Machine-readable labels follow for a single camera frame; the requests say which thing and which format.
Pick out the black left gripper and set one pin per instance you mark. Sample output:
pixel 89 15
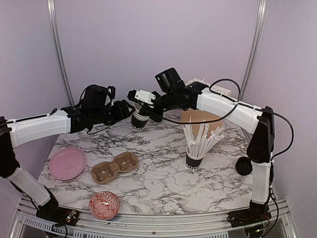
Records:
pixel 122 110

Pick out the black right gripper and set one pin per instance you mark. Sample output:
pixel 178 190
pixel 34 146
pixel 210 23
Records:
pixel 157 117

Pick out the stack of black paper cups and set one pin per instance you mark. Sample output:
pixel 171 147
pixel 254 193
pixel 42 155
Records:
pixel 139 117

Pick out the stack of black cup lids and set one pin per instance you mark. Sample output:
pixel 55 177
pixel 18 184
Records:
pixel 243 166

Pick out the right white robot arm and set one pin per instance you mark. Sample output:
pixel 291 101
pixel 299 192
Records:
pixel 254 120

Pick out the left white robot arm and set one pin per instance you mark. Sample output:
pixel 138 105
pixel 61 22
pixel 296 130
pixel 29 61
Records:
pixel 16 132

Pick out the brown paper takeout bag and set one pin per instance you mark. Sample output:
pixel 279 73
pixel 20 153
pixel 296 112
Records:
pixel 198 115

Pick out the white wrapped straws bundle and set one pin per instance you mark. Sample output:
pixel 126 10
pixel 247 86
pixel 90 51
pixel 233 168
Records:
pixel 204 140

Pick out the black cup holding straws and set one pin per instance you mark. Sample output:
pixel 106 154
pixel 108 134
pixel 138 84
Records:
pixel 191 161

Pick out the brown cardboard cup carrier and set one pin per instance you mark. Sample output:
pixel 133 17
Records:
pixel 106 171

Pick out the pink plastic plate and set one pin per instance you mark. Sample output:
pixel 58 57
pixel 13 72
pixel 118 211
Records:
pixel 67 163

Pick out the red patterned bowl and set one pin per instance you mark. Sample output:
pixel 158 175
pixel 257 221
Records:
pixel 104 205

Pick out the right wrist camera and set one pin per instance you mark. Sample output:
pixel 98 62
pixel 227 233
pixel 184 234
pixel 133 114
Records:
pixel 141 96

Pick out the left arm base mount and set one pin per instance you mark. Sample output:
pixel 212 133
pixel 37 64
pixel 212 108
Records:
pixel 51 211

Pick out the left aluminium corner post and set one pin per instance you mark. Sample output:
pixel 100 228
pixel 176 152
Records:
pixel 58 50

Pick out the aluminium corner post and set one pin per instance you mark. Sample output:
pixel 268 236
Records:
pixel 58 50
pixel 259 25

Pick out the right aluminium corner post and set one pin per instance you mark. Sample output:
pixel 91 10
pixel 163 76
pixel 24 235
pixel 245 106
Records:
pixel 259 25

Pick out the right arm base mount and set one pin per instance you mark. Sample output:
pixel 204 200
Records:
pixel 247 217

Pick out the aluminium front frame rail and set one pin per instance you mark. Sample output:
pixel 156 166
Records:
pixel 203 225

